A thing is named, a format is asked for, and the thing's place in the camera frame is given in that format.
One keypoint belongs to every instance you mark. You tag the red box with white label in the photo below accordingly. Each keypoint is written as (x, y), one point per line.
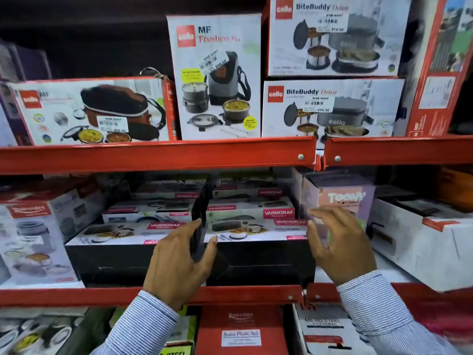
(240, 330)

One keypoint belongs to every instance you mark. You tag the white carton with red label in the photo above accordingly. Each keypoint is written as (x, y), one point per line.
(37, 236)

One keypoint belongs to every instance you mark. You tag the wide white lunch box carton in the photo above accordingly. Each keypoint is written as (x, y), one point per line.
(332, 109)
(340, 36)

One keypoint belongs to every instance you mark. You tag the person's right thumb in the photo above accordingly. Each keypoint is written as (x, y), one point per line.
(313, 238)

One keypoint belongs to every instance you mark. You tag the purple package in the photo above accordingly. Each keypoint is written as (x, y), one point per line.
(26, 64)

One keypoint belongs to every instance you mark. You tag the black lunch set box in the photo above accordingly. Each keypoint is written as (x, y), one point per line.
(258, 260)

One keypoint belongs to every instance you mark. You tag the white carton with brown bag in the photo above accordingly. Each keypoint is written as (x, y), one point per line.
(92, 112)

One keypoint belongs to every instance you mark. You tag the person's right hand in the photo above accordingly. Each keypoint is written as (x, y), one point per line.
(343, 251)

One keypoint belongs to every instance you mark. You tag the person's left thumb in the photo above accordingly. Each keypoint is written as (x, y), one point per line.
(207, 255)

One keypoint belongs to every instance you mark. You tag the red and white carton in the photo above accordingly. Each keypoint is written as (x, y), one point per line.
(438, 70)

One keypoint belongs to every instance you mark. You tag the person's right forearm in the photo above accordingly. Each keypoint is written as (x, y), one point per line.
(380, 317)

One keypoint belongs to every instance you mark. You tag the white steel lunch box carton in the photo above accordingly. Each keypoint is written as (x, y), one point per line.
(321, 332)

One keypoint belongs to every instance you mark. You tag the short red shelf beam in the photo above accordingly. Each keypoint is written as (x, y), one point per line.
(399, 149)
(369, 288)

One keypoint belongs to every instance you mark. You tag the orange package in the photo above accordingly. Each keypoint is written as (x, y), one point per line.
(456, 188)

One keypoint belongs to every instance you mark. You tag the red plastic package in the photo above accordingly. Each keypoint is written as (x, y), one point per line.
(443, 317)

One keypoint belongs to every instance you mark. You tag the person's left forearm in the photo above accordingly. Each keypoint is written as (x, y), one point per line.
(142, 327)

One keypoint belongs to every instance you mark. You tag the white carton with steel containers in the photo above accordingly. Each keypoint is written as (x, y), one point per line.
(33, 330)

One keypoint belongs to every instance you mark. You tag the pastel purple box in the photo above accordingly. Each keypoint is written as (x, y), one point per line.
(340, 192)

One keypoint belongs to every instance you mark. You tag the stacks of black-white cartons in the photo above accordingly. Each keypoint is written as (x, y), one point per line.
(118, 255)

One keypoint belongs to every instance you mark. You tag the green and yellow box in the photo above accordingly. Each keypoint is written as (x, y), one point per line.
(183, 334)

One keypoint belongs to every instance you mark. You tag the tall white lunch box carton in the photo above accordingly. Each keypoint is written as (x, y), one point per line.
(218, 81)

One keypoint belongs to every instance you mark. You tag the long red shelf beam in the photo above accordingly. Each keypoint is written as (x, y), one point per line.
(92, 295)
(155, 153)

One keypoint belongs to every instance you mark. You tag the person's left hand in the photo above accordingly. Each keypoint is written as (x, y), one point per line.
(170, 268)

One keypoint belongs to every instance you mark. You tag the large plain white carton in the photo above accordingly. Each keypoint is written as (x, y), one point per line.
(425, 243)

